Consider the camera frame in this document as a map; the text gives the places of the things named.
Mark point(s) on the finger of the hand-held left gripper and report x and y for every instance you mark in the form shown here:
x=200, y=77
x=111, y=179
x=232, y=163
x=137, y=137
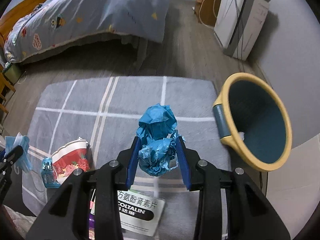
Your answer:
x=4, y=182
x=13, y=153

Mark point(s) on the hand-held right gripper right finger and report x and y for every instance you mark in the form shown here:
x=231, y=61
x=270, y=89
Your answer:
x=184, y=165

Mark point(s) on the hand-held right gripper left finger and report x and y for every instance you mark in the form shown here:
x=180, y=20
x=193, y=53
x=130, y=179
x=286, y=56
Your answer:
x=132, y=165

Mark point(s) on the blue face mask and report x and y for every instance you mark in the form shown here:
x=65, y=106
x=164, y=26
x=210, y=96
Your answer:
x=23, y=150

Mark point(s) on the blue paper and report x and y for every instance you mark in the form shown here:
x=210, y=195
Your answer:
x=157, y=135

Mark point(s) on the white and green medicine box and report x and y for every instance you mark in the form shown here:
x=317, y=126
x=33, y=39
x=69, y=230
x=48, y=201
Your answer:
x=140, y=212

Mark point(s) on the teal bin with yellow rim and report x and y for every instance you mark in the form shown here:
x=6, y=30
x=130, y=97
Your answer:
x=260, y=120

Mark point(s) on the person's left forearm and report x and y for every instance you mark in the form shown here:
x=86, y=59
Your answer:
x=15, y=222

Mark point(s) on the small blue plastic container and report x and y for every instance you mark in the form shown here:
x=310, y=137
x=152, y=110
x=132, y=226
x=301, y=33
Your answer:
x=50, y=173

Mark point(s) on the grey checked mat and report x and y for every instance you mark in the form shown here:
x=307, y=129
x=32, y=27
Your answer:
x=100, y=120

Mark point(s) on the red and white paper cup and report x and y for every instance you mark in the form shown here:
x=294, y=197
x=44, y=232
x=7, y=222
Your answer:
x=72, y=160

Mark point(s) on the white cabinet door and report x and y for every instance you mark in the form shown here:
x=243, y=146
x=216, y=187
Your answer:
x=295, y=185

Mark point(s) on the grey bed base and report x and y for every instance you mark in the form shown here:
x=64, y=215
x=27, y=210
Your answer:
x=112, y=43

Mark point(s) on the wooden headboard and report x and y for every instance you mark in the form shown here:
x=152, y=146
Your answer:
x=27, y=7

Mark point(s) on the white air purifier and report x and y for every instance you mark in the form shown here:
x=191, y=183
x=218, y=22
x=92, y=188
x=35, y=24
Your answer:
x=240, y=22

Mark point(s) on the bed with cartoon quilt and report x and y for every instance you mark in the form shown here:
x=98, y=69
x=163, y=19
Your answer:
x=100, y=12

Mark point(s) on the wooden cabinet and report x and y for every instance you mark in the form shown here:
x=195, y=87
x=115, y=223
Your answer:
x=207, y=7

